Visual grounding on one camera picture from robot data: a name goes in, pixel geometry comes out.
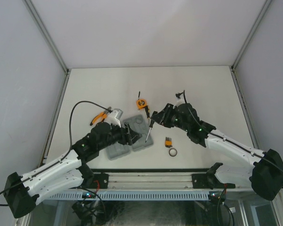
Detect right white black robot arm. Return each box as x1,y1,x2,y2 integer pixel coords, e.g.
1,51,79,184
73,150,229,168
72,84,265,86
151,103,283,201

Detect right aluminium frame post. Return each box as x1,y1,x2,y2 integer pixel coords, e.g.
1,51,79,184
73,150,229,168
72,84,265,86
231,0,274,70

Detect orange black pliers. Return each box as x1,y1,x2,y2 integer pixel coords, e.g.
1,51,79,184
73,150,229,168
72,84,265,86
90,109,111,126

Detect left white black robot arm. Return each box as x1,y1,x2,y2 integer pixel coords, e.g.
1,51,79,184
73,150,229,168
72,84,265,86
3,122,142,218

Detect black tape roll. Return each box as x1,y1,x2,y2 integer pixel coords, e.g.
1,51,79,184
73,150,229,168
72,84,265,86
168,148,178,157

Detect left black camera cable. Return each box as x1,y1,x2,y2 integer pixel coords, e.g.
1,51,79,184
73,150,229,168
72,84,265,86
0,101,109,207

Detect black yellow screwdriver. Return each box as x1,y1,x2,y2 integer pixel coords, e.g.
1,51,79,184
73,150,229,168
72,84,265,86
145,118,155,142
144,105,150,121

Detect orange tape measure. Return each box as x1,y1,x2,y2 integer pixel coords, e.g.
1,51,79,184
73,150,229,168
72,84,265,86
136,99,147,110

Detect left aluminium frame post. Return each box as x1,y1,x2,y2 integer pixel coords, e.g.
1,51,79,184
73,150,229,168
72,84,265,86
22,0,70,75

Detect aluminium front rail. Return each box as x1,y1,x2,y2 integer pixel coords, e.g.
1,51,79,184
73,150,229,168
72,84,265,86
84,170,250,189

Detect aluminium frame post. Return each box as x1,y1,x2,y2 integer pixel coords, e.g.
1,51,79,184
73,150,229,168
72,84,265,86
231,0,274,70
22,0,70,75

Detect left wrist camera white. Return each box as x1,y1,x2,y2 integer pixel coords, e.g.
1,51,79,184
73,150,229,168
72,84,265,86
105,108,123,127

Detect blue slotted cable duct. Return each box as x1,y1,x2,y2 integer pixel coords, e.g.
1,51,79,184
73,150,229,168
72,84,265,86
48,191,210,201

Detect grey plastic tool case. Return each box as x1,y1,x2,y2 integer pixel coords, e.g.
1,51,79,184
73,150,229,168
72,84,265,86
106,114,154,161

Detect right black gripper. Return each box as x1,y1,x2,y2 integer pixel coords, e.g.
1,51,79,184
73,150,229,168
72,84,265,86
151,104,190,133

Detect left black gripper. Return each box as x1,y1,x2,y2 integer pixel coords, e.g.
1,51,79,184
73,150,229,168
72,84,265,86
98,120,142,151

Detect orange hex key set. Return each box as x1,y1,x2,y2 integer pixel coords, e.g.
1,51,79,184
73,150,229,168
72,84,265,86
165,137,173,148

